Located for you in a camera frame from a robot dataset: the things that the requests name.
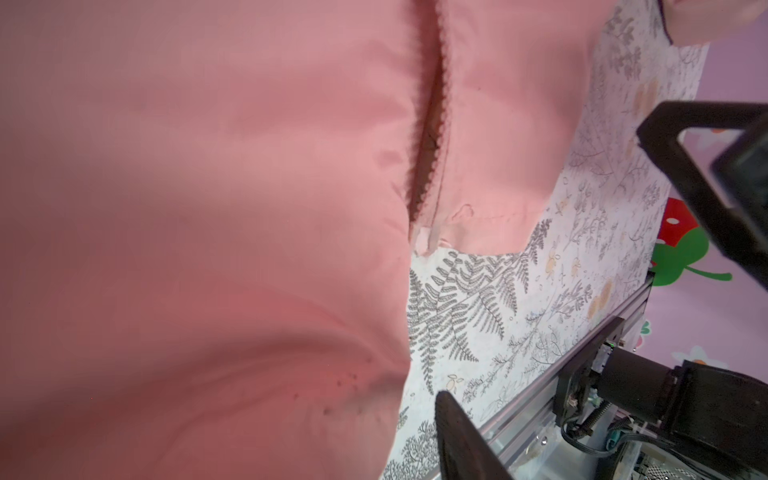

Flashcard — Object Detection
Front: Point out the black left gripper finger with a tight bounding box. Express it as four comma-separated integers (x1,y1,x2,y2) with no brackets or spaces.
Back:
435,391,513,480

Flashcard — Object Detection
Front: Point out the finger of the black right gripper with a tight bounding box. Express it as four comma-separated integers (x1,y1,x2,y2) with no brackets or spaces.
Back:
636,101,767,287

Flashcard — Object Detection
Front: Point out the pink hooded zip jacket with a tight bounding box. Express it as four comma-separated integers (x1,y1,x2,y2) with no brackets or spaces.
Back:
1,1,767,479

